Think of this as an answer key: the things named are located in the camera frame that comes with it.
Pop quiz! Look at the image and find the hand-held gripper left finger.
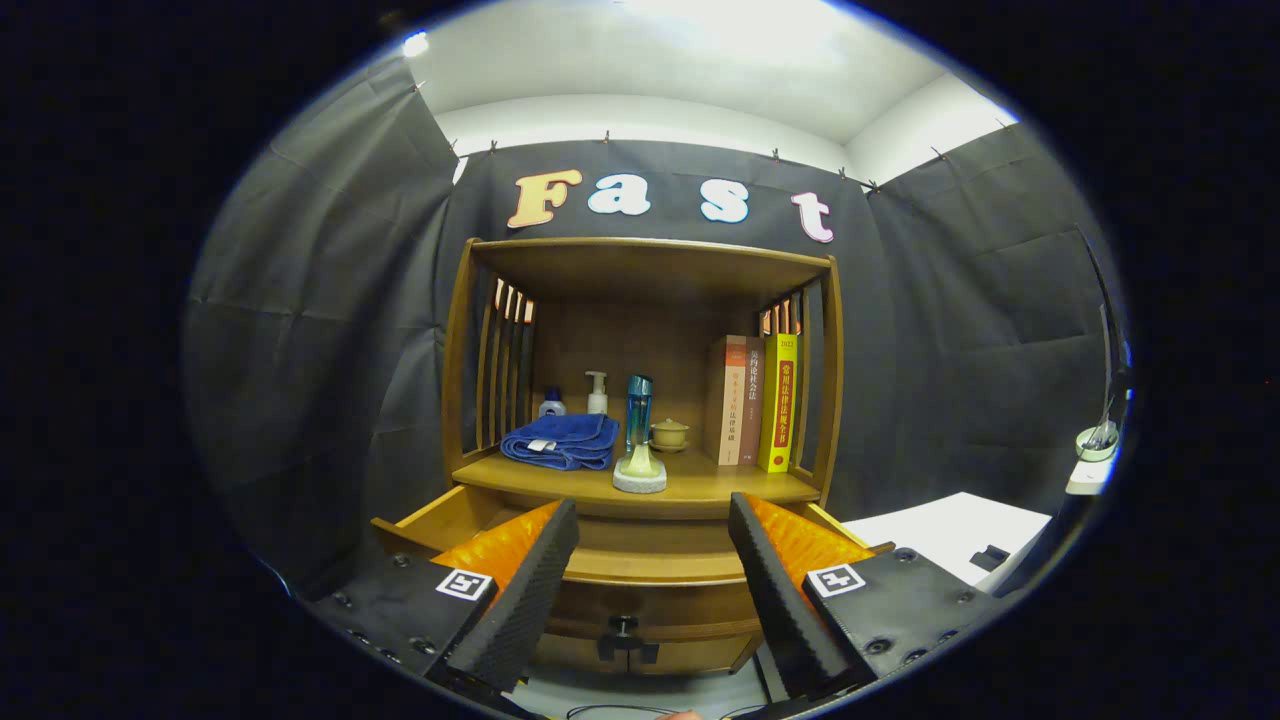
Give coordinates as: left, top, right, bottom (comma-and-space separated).
305, 498, 581, 696

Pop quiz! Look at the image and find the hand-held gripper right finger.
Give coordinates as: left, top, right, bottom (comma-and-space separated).
727, 491, 1006, 701

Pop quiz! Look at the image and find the black drawer knob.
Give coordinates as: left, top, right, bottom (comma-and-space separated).
598, 615, 661, 664

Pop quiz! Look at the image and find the wooden drawer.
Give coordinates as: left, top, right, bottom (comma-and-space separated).
370, 483, 896, 646

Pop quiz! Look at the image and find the pale green scrub brush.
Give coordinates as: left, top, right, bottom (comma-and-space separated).
612, 443, 668, 495

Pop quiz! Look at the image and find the wooden countertop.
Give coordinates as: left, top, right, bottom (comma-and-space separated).
452, 445, 823, 521

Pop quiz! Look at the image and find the wooden cabinet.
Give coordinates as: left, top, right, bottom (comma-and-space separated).
440, 236, 846, 676

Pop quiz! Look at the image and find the blue folded towel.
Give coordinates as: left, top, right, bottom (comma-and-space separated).
500, 413, 621, 472

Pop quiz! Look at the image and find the white table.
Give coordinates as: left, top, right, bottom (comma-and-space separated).
840, 491, 1053, 586

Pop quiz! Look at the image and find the yellow book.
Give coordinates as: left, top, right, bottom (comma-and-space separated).
757, 333, 801, 474

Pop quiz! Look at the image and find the brown book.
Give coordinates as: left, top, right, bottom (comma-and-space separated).
740, 337, 767, 465

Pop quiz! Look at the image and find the beige book with orange band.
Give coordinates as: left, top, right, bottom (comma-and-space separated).
712, 335, 751, 467

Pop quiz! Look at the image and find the blue glass bottle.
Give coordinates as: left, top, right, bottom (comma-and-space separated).
625, 374, 655, 456

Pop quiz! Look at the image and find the white shelf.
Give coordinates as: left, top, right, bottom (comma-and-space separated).
1065, 455, 1116, 496

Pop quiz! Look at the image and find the black monitor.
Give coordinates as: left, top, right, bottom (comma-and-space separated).
1075, 228, 1131, 401

